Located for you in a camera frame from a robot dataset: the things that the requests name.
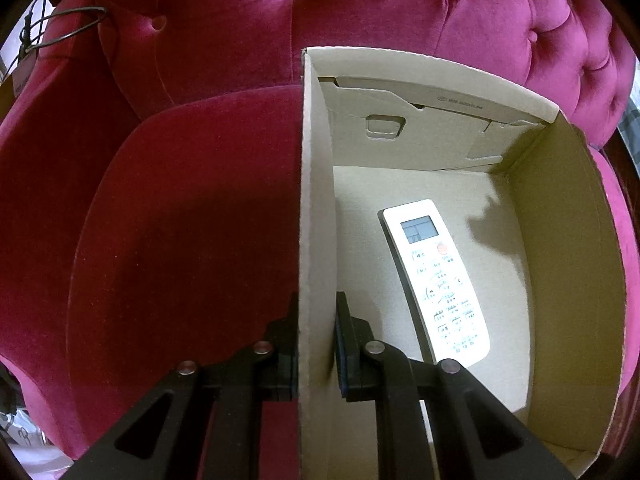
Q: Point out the white remote control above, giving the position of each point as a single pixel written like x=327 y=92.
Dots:
x=440 y=285

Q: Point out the pink paper tag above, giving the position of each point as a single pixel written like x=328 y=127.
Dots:
x=24 y=76

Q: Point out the pink tufted velvet armchair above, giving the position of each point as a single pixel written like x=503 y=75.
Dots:
x=200 y=200

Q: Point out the grey patterned cloth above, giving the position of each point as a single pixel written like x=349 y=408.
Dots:
x=631 y=135

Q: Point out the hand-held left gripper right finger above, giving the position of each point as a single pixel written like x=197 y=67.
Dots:
x=343 y=355

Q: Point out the cardboard box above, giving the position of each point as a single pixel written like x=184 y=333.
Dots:
x=550 y=260

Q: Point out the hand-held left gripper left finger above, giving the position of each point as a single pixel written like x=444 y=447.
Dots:
x=281 y=360

